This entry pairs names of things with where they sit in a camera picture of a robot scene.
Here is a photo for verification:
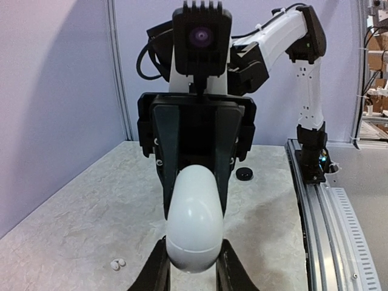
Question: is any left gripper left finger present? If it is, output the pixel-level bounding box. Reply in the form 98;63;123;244
127;237;171;291

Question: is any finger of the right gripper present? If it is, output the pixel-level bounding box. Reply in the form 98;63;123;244
214;106;243;215
152;105;180;219

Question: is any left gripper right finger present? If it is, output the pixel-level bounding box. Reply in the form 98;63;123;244
216;239;259;291

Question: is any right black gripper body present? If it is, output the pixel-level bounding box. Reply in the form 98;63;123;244
138;92;256;159

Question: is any white earbud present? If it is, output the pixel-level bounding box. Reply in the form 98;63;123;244
118;259;126;267
110;260;121;271

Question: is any white earbud charging case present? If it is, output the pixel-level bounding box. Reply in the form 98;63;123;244
166;165;223;273

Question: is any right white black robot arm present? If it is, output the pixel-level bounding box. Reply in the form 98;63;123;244
136;1;327;212

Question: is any black round charging case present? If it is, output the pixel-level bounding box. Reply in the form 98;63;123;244
235;167;253;181

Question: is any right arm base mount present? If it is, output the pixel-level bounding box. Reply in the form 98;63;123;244
295;147;340;184

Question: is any aluminium front rail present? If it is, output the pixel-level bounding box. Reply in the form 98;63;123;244
285;139;382;290

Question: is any left aluminium corner post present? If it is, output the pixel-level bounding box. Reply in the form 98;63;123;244
107;0;133;141

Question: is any aluminium corner post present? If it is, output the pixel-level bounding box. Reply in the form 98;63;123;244
107;0;133;141
351;1;367;150

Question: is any right aluminium corner post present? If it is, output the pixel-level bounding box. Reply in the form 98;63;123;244
351;1;367;150

